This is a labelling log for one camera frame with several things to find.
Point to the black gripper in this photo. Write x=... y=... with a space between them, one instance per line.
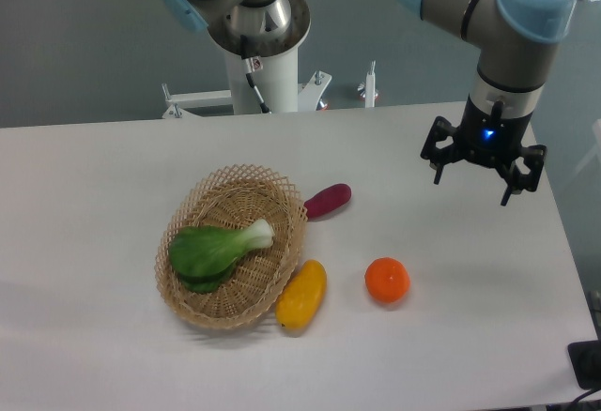
x=488 y=140

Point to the orange fruit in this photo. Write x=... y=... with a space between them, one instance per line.
x=387 y=280

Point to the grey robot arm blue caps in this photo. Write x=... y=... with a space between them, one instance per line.
x=517 y=40

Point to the purple sweet potato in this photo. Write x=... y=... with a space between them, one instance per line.
x=328 y=200

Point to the black device at table edge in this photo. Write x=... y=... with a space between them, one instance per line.
x=585 y=355

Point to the yellow mango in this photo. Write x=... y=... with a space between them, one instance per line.
x=297 y=306

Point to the woven wicker basket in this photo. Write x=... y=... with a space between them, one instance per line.
x=234 y=197

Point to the green bok choy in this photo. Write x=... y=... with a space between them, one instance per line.
x=205 y=257

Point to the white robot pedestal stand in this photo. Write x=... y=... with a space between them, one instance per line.
x=257 y=85

